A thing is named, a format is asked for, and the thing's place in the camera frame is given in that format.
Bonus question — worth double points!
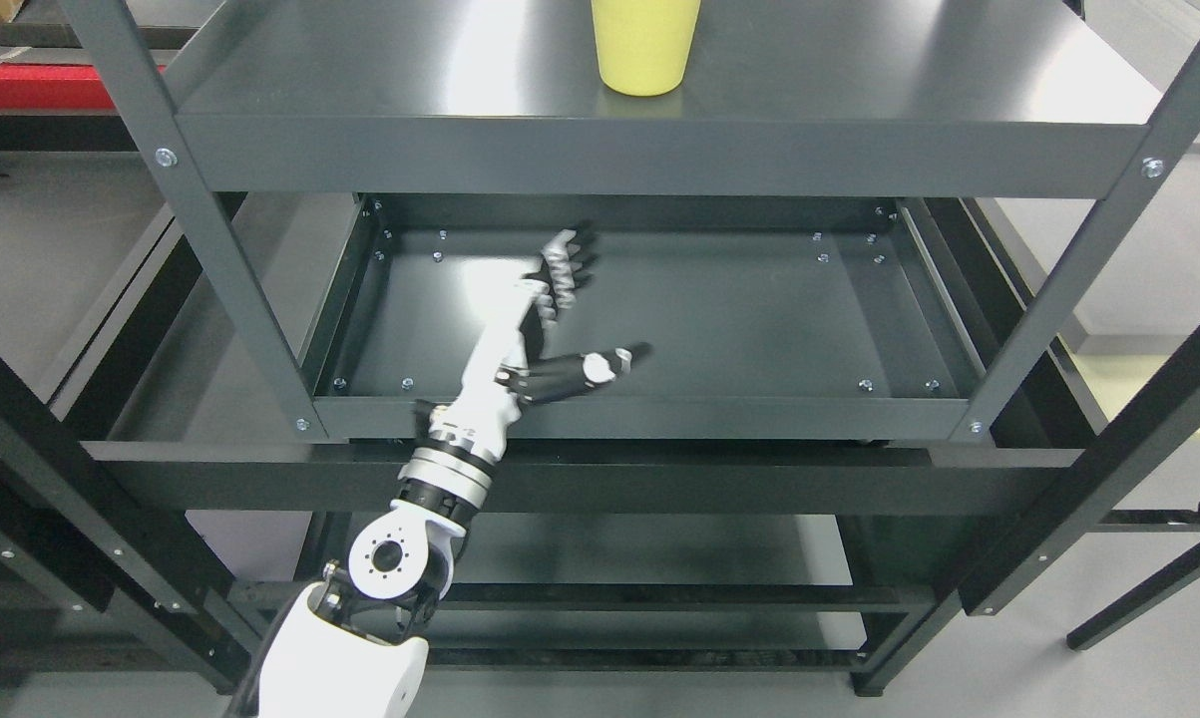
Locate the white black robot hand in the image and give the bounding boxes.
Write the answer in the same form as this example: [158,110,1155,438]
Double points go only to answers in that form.
[418,222,653,467]

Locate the yellow plastic cup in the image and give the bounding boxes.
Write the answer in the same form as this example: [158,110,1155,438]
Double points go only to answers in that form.
[592,1,701,97]

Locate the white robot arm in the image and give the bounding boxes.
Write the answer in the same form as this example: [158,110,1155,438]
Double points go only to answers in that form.
[226,429,508,717]

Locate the grey metal shelf unit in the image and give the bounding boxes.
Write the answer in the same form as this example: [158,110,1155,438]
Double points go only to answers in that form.
[62,1,1200,442]

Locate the black metal shelf rack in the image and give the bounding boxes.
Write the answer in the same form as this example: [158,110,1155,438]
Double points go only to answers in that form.
[0,205,1200,696]

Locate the red metal beam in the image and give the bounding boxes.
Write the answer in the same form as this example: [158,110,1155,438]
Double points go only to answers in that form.
[0,64,116,110]

